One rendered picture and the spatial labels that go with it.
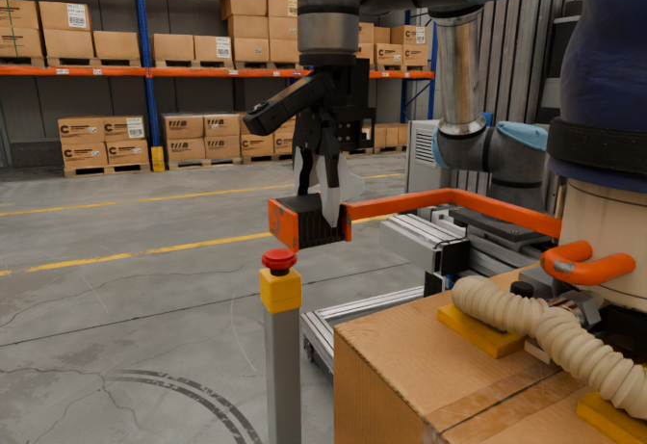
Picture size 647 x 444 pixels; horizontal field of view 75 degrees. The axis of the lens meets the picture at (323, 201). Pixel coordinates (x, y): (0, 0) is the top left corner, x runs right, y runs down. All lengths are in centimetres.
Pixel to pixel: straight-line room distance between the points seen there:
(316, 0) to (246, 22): 713
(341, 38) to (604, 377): 42
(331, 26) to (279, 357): 65
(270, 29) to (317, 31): 723
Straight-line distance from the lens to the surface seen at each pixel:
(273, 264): 82
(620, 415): 50
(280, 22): 782
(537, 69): 136
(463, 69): 104
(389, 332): 57
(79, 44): 737
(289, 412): 101
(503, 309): 49
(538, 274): 66
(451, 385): 50
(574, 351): 45
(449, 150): 113
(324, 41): 52
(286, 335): 90
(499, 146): 110
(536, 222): 61
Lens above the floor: 136
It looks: 15 degrees down
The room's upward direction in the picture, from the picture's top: straight up
